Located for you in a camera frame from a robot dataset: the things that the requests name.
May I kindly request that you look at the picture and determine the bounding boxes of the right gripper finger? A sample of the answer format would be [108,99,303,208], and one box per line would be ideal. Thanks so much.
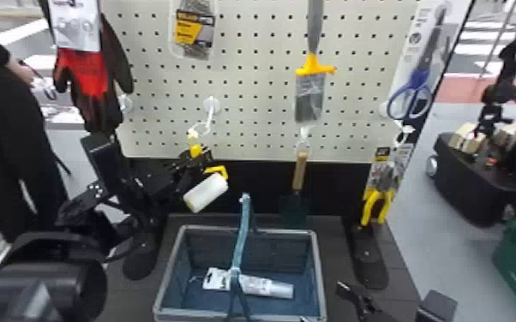
[334,280,380,322]

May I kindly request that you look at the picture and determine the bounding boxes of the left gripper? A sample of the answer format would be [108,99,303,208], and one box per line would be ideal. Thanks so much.
[123,149,216,209]

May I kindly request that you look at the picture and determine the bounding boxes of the white paint roller yellow handle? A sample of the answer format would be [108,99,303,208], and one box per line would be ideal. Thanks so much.
[182,130,231,214]

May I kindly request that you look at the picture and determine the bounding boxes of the white tube packet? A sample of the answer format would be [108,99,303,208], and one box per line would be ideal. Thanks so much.
[201,266,296,301]

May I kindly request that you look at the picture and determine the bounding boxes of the white pegboard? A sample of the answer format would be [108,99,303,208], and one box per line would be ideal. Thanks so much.
[98,0,475,289]

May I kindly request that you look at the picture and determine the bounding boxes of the blue basket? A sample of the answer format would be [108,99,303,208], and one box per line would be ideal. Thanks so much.
[152,193,329,322]

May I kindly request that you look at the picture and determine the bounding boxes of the yellow pliers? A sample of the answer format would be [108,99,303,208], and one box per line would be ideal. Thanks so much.
[359,143,417,228]

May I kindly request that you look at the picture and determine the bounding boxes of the red black gloves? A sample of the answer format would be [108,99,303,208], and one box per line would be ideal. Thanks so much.
[37,0,135,134]

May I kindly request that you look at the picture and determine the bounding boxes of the yellow grey paint brush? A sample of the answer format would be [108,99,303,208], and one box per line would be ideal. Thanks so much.
[293,0,338,125]

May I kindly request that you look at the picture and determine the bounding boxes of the person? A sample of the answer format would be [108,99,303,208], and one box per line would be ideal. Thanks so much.
[0,18,71,245]

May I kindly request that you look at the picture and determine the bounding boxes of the blue scissors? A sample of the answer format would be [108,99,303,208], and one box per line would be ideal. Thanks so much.
[378,0,474,136]

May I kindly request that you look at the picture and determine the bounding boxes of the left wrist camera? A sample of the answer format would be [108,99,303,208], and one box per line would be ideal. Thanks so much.
[80,131,127,195]

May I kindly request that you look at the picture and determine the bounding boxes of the wooden handle trowel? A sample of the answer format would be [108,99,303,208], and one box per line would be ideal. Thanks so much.
[279,149,314,230]

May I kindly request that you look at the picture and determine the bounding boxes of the wire brush yellow card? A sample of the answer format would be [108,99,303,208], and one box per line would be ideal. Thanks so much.
[167,0,219,63]

